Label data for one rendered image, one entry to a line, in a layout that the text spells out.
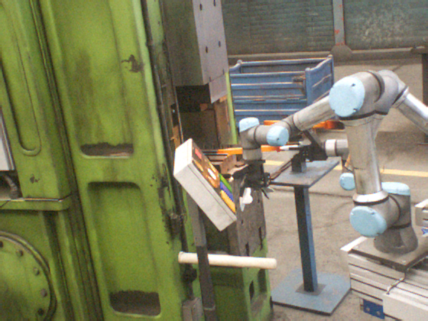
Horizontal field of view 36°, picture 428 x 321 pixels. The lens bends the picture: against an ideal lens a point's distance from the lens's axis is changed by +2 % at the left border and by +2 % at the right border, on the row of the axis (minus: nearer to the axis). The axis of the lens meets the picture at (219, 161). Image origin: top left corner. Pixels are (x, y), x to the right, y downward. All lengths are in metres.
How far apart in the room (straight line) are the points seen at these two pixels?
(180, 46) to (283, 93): 4.00
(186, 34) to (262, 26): 8.78
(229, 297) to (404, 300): 1.16
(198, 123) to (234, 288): 0.86
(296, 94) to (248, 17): 5.11
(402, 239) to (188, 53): 1.19
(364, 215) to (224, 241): 1.07
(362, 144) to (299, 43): 9.17
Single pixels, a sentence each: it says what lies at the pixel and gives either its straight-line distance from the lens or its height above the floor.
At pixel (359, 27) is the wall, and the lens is 10.76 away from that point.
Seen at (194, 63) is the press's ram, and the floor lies 1.46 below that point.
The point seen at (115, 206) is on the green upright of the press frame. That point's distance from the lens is 2.97.
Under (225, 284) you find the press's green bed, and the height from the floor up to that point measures 0.37.
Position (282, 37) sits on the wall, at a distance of 11.39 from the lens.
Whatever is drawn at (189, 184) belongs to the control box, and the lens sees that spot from 2.31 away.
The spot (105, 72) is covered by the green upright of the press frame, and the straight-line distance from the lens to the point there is 2.78.
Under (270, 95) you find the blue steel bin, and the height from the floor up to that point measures 0.46.
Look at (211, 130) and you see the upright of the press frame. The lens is 3.30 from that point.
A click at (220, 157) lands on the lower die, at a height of 0.99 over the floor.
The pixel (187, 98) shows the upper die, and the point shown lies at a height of 1.30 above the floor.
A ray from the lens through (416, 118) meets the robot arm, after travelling 2.78.
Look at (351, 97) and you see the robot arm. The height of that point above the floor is 1.41.
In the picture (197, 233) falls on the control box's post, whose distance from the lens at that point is 2.55.
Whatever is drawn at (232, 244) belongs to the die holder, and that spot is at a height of 0.59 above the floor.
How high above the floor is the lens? 1.87
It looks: 17 degrees down
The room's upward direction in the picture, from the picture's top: 8 degrees counter-clockwise
